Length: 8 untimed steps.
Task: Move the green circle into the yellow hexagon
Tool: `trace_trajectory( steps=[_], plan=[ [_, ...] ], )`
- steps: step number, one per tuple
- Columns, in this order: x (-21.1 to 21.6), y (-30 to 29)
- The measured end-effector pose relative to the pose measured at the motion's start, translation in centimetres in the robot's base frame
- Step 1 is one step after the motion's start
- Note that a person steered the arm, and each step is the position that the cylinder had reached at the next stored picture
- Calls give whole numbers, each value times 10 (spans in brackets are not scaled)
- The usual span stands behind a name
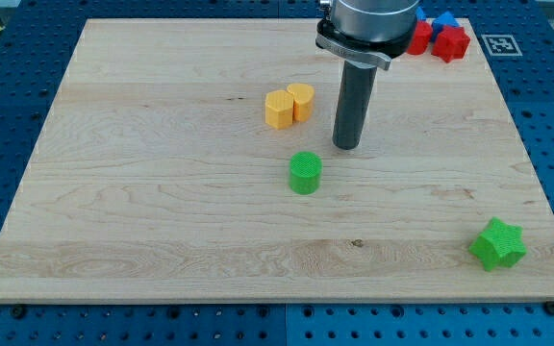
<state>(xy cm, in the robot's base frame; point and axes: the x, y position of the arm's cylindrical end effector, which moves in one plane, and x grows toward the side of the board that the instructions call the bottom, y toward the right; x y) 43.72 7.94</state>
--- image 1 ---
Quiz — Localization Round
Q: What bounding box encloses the blue block behind arm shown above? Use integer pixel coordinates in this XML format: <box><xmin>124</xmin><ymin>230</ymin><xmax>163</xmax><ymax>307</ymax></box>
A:
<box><xmin>415</xmin><ymin>6</ymin><xmax>427</xmax><ymax>21</ymax></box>

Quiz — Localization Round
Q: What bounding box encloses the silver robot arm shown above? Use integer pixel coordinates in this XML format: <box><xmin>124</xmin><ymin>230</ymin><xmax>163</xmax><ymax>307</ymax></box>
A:
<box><xmin>320</xmin><ymin>0</ymin><xmax>419</xmax><ymax>42</ymax></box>

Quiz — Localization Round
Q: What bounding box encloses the yellow hexagon block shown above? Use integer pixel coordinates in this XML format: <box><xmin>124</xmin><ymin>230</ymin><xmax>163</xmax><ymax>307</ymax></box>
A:
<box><xmin>264</xmin><ymin>89</ymin><xmax>294</xmax><ymax>130</ymax></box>

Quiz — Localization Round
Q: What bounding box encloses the green cylinder block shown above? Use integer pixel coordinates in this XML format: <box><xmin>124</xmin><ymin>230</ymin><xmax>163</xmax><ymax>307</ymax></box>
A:
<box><xmin>289</xmin><ymin>151</ymin><xmax>322</xmax><ymax>195</ymax></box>

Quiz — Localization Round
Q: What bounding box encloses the yellow heart block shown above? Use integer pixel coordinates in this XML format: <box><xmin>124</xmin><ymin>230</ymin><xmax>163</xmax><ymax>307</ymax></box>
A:
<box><xmin>287</xmin><ymin>83</ymin><xmax>315</xmax><ymax>122</ymax></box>

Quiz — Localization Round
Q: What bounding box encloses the wooden board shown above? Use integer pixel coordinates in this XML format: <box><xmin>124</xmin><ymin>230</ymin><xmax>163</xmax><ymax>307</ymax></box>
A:
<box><xmin>0</xmin><ymin>19</ymin><xmax>554</xmax><ymax>305</ymax></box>

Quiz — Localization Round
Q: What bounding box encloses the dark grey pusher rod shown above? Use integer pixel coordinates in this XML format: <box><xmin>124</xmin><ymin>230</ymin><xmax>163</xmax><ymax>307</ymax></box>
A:
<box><xmin>332</xmin><ymin>61</ymin><xmax>377</xmax><ymax>150</ymax></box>

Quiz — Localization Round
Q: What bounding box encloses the red round block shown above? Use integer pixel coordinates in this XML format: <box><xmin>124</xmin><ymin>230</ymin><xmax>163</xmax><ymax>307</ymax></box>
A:
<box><xmin>407</xmin><ymin>20</ymin><xmax>433</xmax><ymax>56</ymax></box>

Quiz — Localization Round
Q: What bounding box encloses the red star block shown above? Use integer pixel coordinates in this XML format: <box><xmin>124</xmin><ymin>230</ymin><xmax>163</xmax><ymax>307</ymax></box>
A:
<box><xmin>431</xmin><ymin>26</ymin><xmax>470</xmax><ymax>63</ymax></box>

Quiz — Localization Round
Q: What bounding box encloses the blue triangle block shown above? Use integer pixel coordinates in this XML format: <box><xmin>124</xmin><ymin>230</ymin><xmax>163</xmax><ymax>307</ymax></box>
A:
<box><xmin>430</xmin><ymin>11</ymin><xmax>460</xmax><ymax>42</ymax></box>

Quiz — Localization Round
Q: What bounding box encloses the green star block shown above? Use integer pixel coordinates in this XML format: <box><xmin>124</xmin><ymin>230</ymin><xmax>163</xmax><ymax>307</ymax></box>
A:
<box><xmin>468</xmin><ymin>217</ymin><xmax>528</xmax><ymax>272</ymax></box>

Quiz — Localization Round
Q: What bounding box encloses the white fiducial marker tag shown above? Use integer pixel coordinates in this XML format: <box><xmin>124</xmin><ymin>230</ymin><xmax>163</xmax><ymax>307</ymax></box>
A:
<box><xmin>481</xmin><ymin>34</ymin><xmax>522</xmax><ymax>57</ymax></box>

